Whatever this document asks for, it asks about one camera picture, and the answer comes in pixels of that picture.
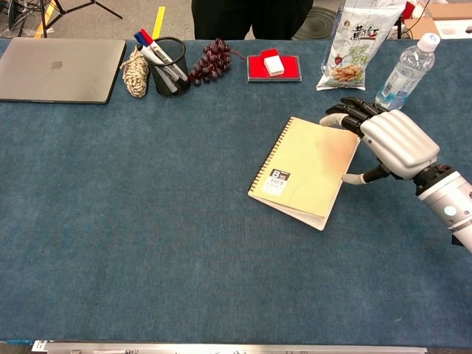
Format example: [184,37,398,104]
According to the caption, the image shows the markers in cup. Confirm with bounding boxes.
[139,28,190,83]

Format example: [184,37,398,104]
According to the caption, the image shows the yellow spiral notebook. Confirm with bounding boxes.
[247,116,361,232]

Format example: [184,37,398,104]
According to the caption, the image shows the dark red grape bunch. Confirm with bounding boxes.
[188,38,232,88]

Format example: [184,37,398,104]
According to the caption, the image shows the grey laptop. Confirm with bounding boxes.
[0,36,128,105]

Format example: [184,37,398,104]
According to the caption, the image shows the white nut snack bag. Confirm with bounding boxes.
[316,0,406,92]

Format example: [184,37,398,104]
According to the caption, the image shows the black cap marker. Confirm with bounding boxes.
[136,44,178,93]

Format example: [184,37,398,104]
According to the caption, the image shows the person in black clothes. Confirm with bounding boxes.
[191,0,314,41]

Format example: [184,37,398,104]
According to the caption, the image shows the aluminium rail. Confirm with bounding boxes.
[31,339,428,354]

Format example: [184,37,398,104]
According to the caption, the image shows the clear plastic water bottle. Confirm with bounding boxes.
[375,32,442,111]

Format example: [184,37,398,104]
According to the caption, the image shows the black mesh pen holder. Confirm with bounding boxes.
[146,36,192,99]

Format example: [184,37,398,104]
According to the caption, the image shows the cardboard box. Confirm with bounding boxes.
[403,2,472,40]

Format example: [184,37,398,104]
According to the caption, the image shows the blue cap marker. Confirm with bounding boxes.
[133,30,178,85]

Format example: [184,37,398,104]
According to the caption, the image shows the black tripod stand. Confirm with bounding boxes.
[36,0,123,38]

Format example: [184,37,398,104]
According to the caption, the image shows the beige rope coil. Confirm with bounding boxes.
[119,46,151,100]

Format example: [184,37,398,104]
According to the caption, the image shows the blue felt table cloth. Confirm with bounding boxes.
[0,36,472,346]

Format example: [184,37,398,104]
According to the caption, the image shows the white and red stamp block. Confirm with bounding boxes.
[260,48,285,77]

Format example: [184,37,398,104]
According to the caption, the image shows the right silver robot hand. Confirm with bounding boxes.
[319,97,441,185]

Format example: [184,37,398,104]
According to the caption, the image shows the red ink pad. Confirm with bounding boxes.
[246,54,302,83]

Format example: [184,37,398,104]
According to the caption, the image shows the black round stool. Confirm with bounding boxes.
[293,7,337,41]

